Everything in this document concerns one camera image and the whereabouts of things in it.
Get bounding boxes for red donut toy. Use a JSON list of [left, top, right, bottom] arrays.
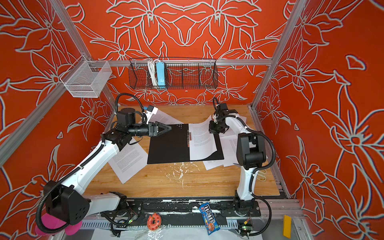
[[147, 213, 162, 231]]

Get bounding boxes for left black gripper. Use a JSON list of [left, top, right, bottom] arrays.
[[129, 122, 172, 139]]

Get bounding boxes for yellow block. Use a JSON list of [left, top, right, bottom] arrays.
[[283, 215, 292, 239]]

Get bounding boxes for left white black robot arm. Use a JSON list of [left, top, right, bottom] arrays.
[[36, 94, 172, 235]]

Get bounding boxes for blue white box in basket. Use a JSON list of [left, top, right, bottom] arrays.
[[156, 62, 166, 89]]

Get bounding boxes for white cable in basket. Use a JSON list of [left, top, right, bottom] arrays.
[[147, 59, 160, 88]]

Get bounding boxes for white scissors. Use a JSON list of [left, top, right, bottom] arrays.
[[256, 170, 267, 182]]

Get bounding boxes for pink plastic goblet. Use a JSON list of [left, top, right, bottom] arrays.
[[41, 214, 82, 236]]

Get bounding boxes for blue m&m's candy bag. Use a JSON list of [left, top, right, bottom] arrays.
[[199, 203, 220, 235]]

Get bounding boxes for blue folder black inside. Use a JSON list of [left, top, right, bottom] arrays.
[[147, 124, 224, 164]]

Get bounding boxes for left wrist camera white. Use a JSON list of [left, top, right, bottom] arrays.
[[144, 105, 159, 123]]

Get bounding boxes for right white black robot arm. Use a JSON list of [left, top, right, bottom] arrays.
[[209, 98, 276, 238]]

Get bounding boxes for black wire basket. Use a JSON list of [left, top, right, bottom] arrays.
[[128, 58, 219, 90]]

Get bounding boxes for clear plastic bin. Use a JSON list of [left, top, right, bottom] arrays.
[[60, 61, 112, 98]]

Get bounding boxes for small circuit board with wires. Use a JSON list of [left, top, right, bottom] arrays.
[[238, 218, 253, 237]]

